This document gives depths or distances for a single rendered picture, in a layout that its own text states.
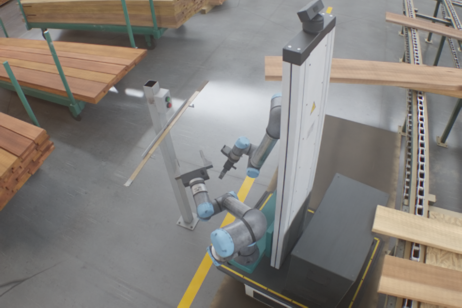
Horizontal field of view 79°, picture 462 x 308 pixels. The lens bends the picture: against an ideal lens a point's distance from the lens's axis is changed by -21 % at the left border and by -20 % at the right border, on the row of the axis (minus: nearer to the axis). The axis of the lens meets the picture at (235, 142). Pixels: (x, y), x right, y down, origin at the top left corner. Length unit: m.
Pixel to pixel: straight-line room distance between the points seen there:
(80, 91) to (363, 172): 2.84
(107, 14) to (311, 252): 4.33
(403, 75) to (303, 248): 1.62
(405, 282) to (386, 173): 1.68
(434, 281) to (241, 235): 0.95
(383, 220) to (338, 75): 1.18
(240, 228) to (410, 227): 0.89
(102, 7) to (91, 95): 1.99
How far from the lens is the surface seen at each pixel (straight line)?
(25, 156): 2.94
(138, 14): 4.70
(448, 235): 1.85
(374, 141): 3.39
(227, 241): 1.31
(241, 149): 2.06
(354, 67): 2.63
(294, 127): 1.15
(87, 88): 3.56
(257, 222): 1.34
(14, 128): 3.25
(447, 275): 1.75
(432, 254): 1.81
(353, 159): 3.16
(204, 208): 1.58
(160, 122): 1.90
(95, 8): 5.21
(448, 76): 2.95
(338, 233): 1.68
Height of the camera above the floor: 2.28
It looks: 45 degrees down
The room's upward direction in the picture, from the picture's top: 5 degrees counter-clockwise
